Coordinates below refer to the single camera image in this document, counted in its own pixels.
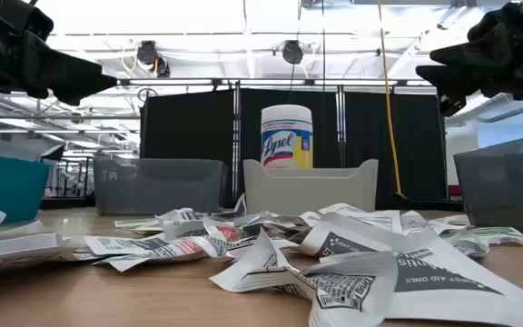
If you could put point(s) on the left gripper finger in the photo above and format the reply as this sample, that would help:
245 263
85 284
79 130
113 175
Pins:
62 63
68 94

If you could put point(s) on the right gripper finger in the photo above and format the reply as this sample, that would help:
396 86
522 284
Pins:
456 82
479 50

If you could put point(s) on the black tilted panel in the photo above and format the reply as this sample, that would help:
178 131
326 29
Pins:
52 153

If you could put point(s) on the teal plastic bin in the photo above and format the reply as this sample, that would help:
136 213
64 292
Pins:
7 186

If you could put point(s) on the smoky translucent plastic bin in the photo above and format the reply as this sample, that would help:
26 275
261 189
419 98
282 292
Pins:
511 186
161 184

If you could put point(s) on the black curtain partition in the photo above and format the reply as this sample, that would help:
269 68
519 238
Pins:
189 127

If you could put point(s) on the Lysol wipes canister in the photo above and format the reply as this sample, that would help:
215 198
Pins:
286 136

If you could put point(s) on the light grey plastic bin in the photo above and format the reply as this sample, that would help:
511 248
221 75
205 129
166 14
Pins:
311 191

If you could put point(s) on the antiseptic packet dark label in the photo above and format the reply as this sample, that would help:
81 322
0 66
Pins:
447 281

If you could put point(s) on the crumpled drug facts packet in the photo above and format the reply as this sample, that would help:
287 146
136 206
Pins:
348 290

